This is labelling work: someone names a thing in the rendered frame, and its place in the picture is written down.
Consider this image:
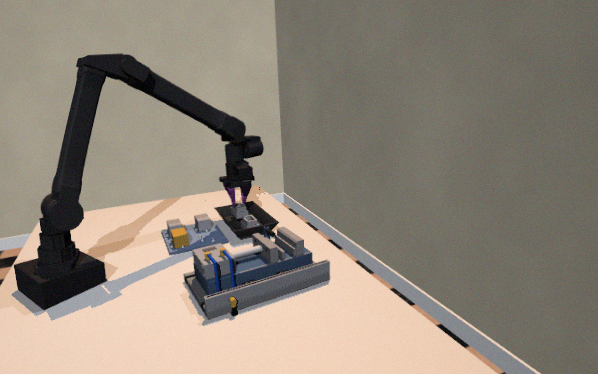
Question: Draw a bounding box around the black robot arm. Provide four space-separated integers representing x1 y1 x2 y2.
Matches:
34 54 264 274

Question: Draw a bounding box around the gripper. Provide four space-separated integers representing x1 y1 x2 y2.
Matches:
219 176 252 207

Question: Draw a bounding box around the brass-yellow block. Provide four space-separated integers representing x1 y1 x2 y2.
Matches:
170 228 189 248

